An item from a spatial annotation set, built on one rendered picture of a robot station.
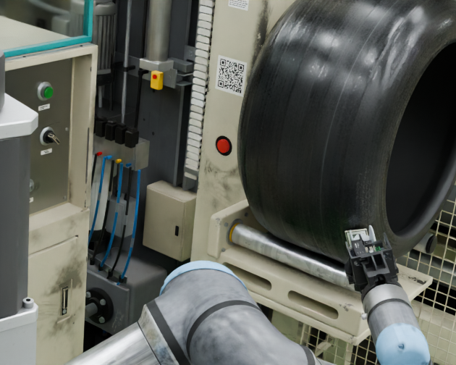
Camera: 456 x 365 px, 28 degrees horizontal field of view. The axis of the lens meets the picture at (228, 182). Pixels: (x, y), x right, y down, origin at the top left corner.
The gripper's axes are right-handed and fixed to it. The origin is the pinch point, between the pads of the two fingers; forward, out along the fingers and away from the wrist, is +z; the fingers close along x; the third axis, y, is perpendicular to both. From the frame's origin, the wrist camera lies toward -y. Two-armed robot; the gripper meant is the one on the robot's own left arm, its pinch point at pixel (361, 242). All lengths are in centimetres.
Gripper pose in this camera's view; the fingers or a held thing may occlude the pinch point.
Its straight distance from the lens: 168.9
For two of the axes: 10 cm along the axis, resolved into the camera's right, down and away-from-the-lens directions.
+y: -2.3, -8.3, -5.1
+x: -9.7, 2.4, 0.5
